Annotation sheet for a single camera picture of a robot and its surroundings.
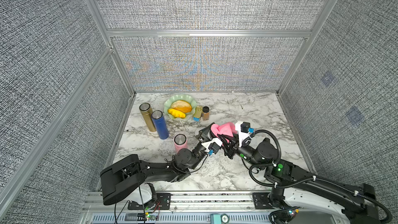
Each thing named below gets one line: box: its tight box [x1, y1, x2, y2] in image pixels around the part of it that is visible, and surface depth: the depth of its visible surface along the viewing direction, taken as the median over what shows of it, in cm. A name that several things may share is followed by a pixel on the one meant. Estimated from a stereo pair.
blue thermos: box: [151, 109, 169, 140], surface depth 83 cm
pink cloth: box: [210, 121, 238, 144], surface depth 61 cm
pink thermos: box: [173, 133, 189, 154], surface depth 73 cm
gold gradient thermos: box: [138, 102, 157, 133], surface depth 86 cm
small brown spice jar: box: [202, 105, 210, 121], surface depth 100 cm
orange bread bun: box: [171, 99, 193, 114], surface depth 106 cm
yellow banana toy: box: [167, 108, 187, 119], surface depth 103 cm
